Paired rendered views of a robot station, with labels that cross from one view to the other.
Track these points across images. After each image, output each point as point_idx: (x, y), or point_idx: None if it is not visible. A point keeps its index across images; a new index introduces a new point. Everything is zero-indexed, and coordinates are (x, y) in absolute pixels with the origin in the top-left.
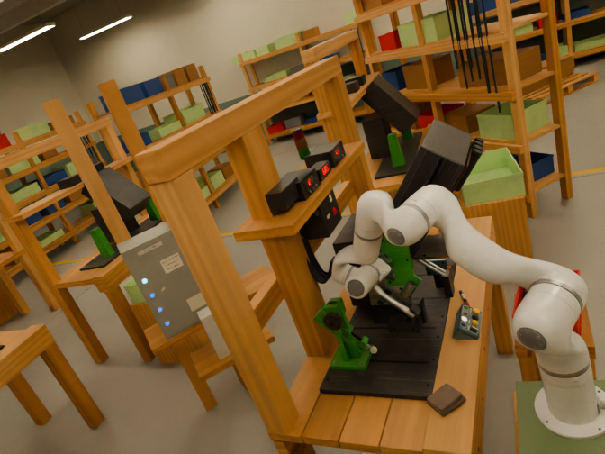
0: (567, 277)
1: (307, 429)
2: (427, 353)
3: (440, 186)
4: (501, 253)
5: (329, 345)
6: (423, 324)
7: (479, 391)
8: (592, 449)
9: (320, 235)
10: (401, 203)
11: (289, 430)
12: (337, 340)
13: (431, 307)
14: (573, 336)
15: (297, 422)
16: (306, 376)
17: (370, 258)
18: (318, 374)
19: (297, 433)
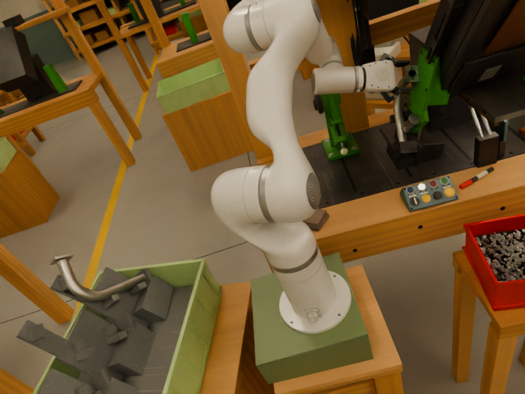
0: (275, 180)
1: (264, 164)
2: (368, 186)
3: (473, 5)
4: (258, 110)
5: (351, 128)
6: (412, 166)
7: (346, 239)
8: (272, 322)
9: (366, 14)
10: (443, 11)
11: (258, 156)
12: (362, 130)
13: (445, 160)
14: (287, 239)
15: (268, 157)
16: (313, 137)
17: (306, 57)
18: (318, 141)
19: (259, 162)
